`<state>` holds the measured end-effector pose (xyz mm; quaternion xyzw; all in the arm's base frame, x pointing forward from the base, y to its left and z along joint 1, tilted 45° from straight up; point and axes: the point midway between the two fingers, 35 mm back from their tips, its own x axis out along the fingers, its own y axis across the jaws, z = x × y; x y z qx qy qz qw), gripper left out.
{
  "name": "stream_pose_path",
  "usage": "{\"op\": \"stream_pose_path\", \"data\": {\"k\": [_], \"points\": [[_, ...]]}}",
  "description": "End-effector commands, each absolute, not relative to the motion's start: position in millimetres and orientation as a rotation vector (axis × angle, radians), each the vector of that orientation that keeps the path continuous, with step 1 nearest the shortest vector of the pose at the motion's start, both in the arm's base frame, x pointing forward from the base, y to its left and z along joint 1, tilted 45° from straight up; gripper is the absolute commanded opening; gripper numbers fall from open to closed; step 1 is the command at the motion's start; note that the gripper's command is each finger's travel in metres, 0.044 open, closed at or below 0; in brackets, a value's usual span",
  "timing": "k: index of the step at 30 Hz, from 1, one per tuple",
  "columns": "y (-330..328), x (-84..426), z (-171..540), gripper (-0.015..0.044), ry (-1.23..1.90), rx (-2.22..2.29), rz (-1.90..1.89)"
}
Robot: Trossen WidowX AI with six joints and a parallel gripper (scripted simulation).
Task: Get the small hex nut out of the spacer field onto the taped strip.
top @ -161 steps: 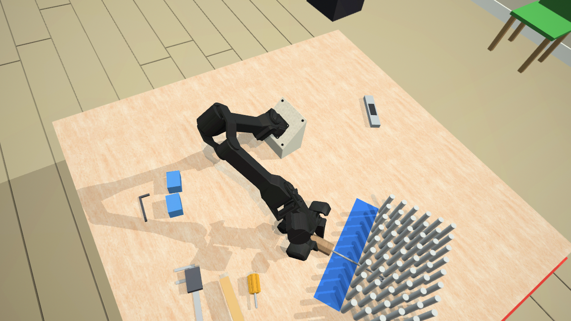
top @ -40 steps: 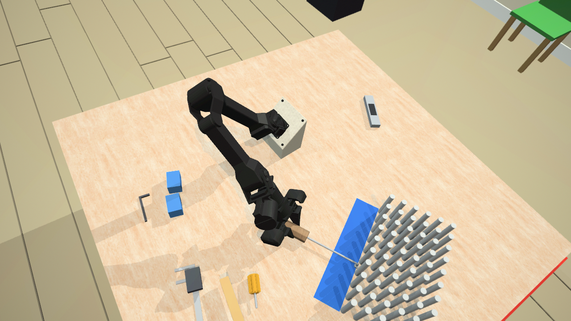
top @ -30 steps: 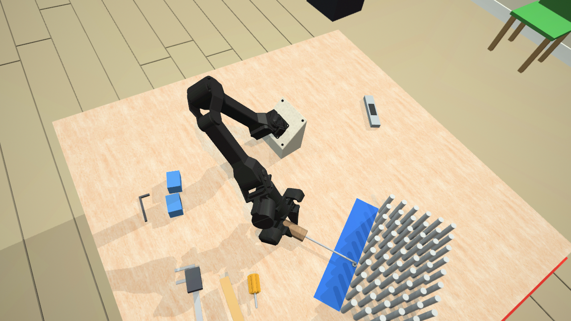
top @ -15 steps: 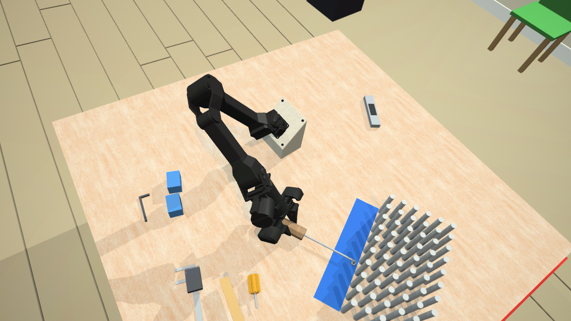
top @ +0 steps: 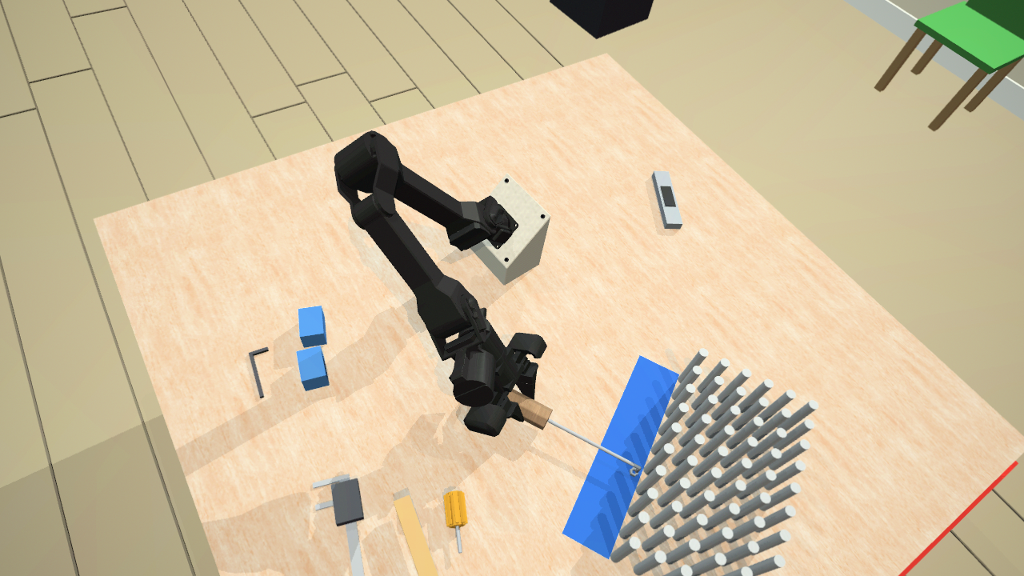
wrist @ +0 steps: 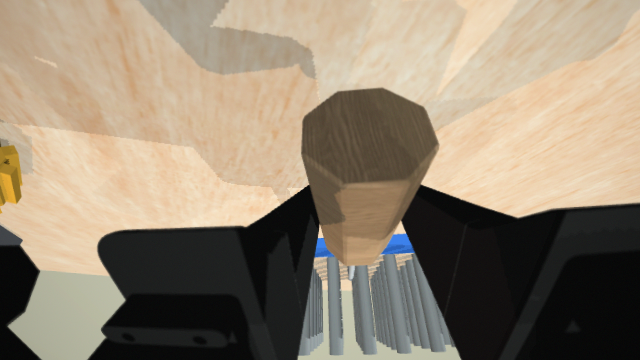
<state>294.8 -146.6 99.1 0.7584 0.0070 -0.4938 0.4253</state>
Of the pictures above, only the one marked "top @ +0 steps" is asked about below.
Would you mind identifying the blue tape strip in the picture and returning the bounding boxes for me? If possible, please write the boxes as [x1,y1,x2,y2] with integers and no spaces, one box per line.
[562,355,679,559]

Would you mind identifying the blue block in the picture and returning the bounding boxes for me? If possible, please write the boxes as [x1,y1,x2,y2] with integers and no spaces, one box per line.
[298,306,327,348]
[296,346,330,390]

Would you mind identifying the yellow-handled screwdriver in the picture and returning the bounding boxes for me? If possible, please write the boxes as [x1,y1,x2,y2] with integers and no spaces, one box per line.
[444,490,468,553]

